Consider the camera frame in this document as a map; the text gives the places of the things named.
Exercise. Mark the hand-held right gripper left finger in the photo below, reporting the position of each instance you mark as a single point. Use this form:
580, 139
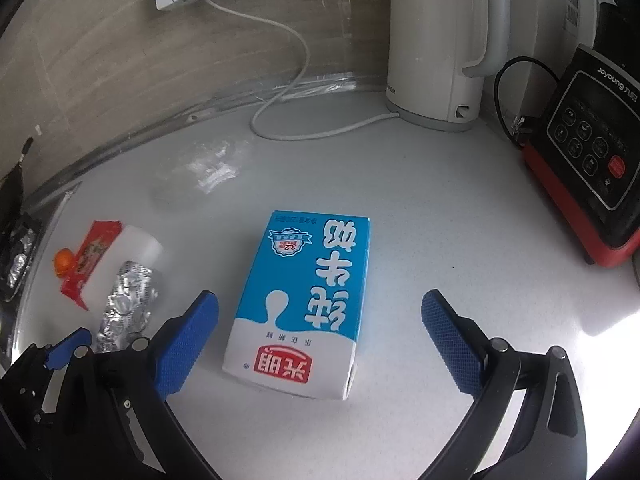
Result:
185, 350

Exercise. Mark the red and black blender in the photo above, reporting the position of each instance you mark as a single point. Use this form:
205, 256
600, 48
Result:
580, 135

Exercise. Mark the silver blister pack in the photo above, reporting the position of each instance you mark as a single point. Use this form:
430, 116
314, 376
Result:
125, 305

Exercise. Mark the white foam block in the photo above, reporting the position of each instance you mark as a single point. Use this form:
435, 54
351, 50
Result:
135, 247

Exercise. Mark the gas stove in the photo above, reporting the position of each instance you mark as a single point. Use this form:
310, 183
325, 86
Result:
42, 230

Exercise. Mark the white electric kettle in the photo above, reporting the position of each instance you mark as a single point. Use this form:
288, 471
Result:
430, 35

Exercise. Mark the black wok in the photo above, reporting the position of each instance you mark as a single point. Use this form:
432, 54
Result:
10, 195

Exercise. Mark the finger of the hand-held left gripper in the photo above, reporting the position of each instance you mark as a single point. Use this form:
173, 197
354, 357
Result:
65, 349

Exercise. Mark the red snack packet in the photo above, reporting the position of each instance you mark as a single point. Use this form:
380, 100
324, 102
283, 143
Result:
92, 250

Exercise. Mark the small tangerine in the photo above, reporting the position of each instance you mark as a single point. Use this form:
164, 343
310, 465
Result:
65, 262

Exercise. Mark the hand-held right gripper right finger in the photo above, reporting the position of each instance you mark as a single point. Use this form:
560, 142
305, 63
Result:
450, 350

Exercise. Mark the clear plastic bag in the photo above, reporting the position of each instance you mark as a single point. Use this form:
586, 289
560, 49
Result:
200, 175

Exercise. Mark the blue and white milk carton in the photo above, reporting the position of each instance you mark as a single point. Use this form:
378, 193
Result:
300, 310

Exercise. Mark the foil burner liner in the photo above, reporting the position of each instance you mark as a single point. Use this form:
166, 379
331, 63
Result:
20, 255

